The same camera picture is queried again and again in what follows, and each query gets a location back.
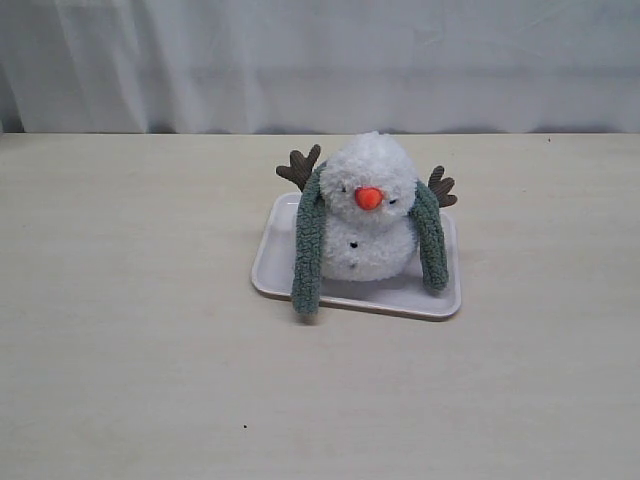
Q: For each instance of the white rectangular tray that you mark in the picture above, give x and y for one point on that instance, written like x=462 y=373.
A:
x=403 y=295

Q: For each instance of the white backdrop curtain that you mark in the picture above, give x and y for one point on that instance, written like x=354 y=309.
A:
x=251 y=67

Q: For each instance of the green knitted scarf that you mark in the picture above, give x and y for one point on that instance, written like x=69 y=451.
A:
x=365 y=224

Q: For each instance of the white plush snowman toy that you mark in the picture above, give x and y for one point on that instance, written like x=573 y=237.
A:
x=372 y=149

